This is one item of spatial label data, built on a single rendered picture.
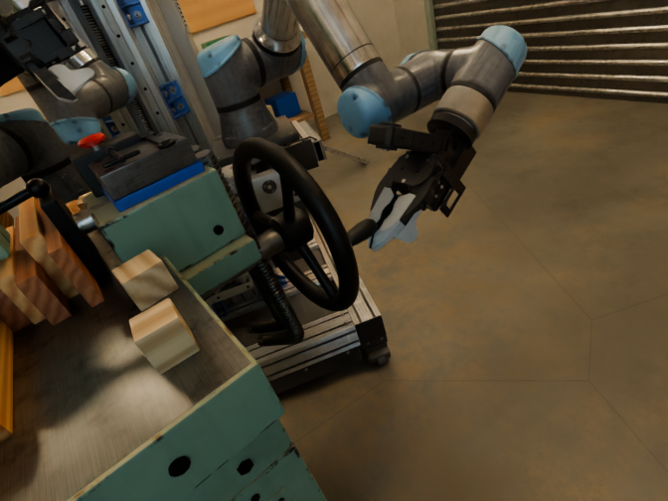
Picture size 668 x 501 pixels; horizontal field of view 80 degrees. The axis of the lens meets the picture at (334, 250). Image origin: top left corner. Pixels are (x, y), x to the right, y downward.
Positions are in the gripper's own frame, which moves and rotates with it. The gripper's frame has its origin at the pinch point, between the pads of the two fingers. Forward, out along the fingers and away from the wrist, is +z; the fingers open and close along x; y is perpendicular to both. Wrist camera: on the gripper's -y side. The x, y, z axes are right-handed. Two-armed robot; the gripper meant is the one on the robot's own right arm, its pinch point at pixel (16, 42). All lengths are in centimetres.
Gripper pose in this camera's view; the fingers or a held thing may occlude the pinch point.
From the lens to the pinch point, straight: 62.0
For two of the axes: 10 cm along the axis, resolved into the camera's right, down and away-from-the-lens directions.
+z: 5.9, 3.0, -7.5
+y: 7.0, -6.5, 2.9
